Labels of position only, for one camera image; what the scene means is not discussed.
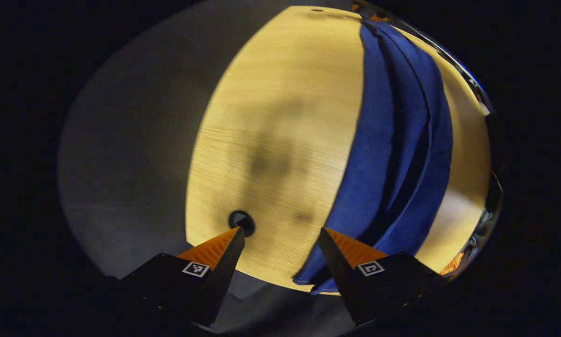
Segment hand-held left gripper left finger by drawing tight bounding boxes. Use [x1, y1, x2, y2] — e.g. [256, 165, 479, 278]
[107, 227, 246, 328]

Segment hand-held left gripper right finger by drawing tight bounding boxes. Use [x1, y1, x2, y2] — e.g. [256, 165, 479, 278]
[318, 227, 450, 327]

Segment blue denim jeans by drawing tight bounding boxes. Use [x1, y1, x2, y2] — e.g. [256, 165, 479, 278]
[292, 19, 453, 295]

